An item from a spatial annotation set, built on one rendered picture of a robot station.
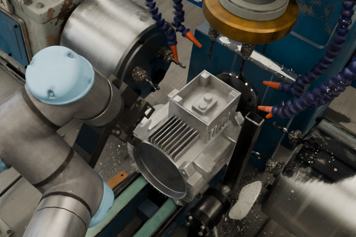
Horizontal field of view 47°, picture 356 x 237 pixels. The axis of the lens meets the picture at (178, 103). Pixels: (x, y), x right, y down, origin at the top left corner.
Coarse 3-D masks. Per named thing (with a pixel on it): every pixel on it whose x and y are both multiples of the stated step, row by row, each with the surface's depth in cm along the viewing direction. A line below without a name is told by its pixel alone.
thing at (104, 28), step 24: (96, 0) 99; (120, 0) 101; (72, 24) 99; (96, 24) 96; (120, 24) 95; (144, 24) 95; (168, 24) 101; (72, 48) 99; (96, 48) 95; (120, 48) 93; (144, 48) 97; (168, 48) 107; (120, 72) 95; (144, 72) 98; (144, 96) 112
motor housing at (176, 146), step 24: (168, 120) 86; (144, 144) 93; (168, 144) 80; (192, 144) 83; (216, 144) 87; (144, 168) 94; (168, 168) 96; (216, 168) 88; (168, 192) 92; (192, 192) 84
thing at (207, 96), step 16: (192, 80) 88; (208, 80) 90; (176, 96) 84; (192, 96) 89; (208, 96) 86; (224, 96) 90; (240, 96) 87; (176, 112) 85; (192, 112) 86; (208, 112) 86; (224, 112) 84; (208, 128) 81
